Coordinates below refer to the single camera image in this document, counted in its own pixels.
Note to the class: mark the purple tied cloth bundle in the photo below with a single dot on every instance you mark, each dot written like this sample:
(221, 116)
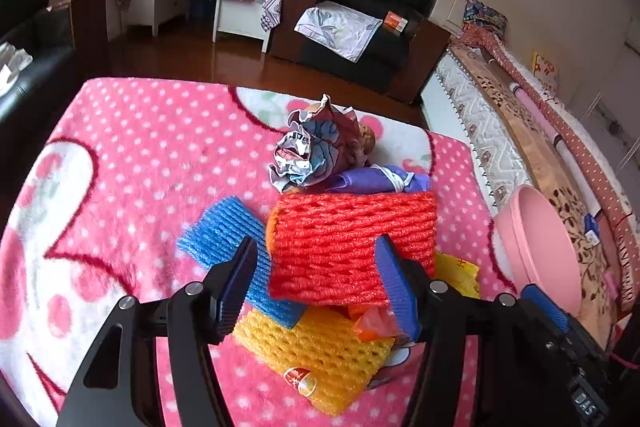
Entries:
(360, 179)

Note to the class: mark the patterned hanging cloth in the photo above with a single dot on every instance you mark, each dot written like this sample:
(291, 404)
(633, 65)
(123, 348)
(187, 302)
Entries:
(272, 9)

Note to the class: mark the white crumpled cloth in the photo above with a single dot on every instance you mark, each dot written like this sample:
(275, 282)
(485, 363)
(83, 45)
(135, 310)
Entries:
(12, 62)

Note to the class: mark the red foam fruit net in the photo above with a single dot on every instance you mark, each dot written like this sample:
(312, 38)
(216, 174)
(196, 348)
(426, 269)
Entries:
(330, 237)

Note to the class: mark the orange small box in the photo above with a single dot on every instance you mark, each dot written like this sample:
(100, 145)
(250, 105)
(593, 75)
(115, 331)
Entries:
(394, 22)

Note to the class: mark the colourful cartoon pillow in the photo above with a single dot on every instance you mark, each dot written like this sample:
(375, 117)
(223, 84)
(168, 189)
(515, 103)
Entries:
(482, 17)

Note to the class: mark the brown floral patterned mat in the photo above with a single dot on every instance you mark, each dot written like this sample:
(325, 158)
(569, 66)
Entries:
(550, 187)

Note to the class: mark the pink plastic basin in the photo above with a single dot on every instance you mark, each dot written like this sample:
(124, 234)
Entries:
(540, 237)

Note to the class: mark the red polka dot quilt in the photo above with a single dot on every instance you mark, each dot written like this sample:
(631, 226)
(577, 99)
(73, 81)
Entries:
(590, 167)

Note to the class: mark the blue foam fruit net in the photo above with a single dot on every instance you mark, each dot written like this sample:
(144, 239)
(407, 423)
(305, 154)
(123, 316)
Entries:
(220, 227)

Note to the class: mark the bed with patterned bedding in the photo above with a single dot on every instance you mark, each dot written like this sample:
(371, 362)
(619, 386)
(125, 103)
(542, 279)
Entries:
(465, 117)

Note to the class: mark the brown walnuts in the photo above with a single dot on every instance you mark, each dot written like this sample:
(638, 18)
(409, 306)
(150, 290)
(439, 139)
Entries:
(367, 138)

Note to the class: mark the orange plastic bag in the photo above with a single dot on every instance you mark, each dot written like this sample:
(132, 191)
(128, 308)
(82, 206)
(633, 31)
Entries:
(372, 324)

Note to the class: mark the yellow foam fruit net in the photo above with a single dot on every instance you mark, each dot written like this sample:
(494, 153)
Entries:
(310, 347)

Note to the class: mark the white desk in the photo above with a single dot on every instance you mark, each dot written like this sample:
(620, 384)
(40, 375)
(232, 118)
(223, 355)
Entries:
(240, 17)

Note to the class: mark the white floral pillow cloth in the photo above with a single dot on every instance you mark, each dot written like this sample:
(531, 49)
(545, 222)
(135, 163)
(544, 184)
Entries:
(335, 29)

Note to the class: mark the crumpled blue printed wrapper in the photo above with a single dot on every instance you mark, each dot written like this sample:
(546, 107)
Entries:
(305, 152)

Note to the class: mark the yellow plastic bag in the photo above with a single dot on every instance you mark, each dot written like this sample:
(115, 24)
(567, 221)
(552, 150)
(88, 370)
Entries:
(457, 274)

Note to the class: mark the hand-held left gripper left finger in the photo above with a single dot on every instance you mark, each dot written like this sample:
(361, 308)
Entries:
(239, 279)

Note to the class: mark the brown printed wrapper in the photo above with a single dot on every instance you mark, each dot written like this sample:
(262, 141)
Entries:
(344, 122)

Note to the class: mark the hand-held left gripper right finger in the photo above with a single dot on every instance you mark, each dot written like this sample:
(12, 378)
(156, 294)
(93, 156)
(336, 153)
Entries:
(397, 287)

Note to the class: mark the black leather sofa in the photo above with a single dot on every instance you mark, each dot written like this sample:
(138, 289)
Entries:
(30, 77)

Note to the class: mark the brown wooden side table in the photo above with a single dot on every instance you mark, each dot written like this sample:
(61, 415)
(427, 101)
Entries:
(90, 17)

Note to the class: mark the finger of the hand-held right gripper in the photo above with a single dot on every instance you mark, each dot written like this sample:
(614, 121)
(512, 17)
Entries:
(547, 307)

